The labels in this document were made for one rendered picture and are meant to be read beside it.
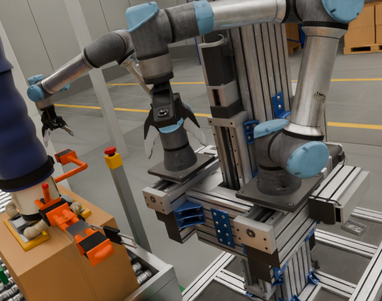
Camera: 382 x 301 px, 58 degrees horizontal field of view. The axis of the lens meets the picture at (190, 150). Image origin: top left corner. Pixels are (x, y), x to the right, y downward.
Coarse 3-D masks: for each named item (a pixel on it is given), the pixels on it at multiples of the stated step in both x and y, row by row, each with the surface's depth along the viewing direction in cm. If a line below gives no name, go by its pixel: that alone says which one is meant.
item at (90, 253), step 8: (96, 232) 105; (80, 240) 103; (88, 240) 102; (96, 240) 101; (104, 240) 100; (80, 248) 103; (88, 248) 98; (96, 248) 98; (112, 248) 101; (88, 256) 96; (96, 264) 99
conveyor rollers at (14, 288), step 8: (0, 192) 300; (8, 192) 296; (0, 200) 284; (8, 200) 281; (0, 208) 275; (0, 256) 212; (0, 264) 204; (136, 264) 172; (8, 272) 191; (136, 272) 170; (144, 272) 166; (0, 280) 188; (144, 280) 163; (0, 288) 181; (8, 288) 178; (16, 288) 178; (0, 296) 174; (8, 296) 175; (16, 296) 171
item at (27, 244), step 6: (18, 216) 150; (6, 222) 154; (36, 222) 148; (12, 228) 147; (24, 228) 139; (18, 234) 142; (42, 234) 137; (18, 240) 137; (24, 240) 135; (30, 240) 135; (36, 240) 134; (42, 240) 135; (24, 246) 132; (30, 246) 133
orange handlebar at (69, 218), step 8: (72, 160) 174; (80, 168) 162; (64, 176) 157; (56, 216) 123; (64, 216) 121; (72, 216) 119; (64, 224) 116; (88, 232) 109; (104, 248) 99; (96, 256) 97; (104, 256) 98
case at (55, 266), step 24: (72, 192) 172; (0, 216) 165; (96, 216) 145; (0, 240) 145; (48, 240) 136; (24, 264) 125; (48, 264) 126; (72, 264) 132; (120, 264) 147; (24, 288) 122; (48, 288) 127; (72, 288) 134; (96, 288) 141; (120, 288) 149
